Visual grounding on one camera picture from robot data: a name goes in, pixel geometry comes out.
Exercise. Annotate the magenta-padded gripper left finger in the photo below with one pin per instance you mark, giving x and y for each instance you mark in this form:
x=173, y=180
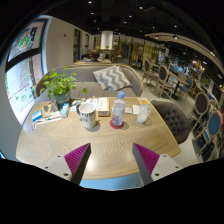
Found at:
x=75, y=160

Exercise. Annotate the yellow backed shelf unit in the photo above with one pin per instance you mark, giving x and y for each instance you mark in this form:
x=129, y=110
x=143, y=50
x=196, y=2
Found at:
x=141, y=51

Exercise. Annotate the blister pill pack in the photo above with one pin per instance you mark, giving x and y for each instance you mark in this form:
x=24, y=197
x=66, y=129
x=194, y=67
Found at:
x=33, y=127

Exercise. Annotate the grey white chevron pillow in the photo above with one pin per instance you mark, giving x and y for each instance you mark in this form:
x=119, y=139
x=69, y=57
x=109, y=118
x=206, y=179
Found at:
x=112, y=78

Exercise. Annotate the green potted plant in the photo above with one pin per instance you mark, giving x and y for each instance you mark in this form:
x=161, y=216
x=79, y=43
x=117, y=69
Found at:
x=59, y=83

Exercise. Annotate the grey curved sofa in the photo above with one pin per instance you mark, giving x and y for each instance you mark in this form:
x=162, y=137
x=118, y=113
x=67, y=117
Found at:
x=85, y=75

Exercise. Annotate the dark grey tufted chair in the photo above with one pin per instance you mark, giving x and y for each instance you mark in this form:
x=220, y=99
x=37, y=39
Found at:
x=173, y=120

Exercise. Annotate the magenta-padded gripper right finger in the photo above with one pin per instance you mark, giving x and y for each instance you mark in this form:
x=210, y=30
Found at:
x=148, y=159

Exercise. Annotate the white pen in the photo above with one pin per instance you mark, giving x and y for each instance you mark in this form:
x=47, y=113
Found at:
x=48, y=119

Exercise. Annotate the group of round-backed chairs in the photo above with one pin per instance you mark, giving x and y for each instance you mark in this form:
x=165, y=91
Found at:
x=201, y=106

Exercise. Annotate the brown card with prints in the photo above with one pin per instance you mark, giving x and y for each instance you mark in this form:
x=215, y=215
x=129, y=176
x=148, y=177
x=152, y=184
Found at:
x=50, y=108

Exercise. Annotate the small light blue box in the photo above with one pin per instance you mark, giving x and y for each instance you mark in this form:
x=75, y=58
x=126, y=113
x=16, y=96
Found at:
x=64, y=110

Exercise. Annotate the person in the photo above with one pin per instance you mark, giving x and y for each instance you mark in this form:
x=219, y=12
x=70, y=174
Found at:
x=93, y=56

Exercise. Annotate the flat round red coaster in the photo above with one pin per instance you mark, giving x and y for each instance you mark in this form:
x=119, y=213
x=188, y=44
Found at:
x=113, y=126

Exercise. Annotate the blue white striped packet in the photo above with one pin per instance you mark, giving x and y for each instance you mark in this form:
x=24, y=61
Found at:
x=37, y=116

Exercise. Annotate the group of ceiling spotlights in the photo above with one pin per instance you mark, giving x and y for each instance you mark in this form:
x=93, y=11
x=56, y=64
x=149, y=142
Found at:
x=140, y=8

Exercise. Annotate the white printed mug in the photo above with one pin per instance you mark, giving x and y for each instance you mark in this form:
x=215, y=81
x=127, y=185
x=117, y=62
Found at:
x=88, y=116

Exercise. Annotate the clear plastic cup with straw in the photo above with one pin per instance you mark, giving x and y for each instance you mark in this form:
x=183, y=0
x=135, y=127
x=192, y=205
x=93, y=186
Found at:
x=144, y=115

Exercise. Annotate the yellow white table card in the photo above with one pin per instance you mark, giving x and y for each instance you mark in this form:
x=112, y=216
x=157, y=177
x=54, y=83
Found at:
x=143, y=101

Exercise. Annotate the clear water bottle blue cap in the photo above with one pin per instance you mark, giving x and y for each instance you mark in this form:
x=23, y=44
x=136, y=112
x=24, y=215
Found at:
x=118, y=111

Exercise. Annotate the white round column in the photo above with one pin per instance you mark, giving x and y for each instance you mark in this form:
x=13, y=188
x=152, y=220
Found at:
x=107, y=40

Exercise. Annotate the wooden tissue box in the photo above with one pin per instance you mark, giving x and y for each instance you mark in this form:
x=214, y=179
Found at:
x=103, y=106

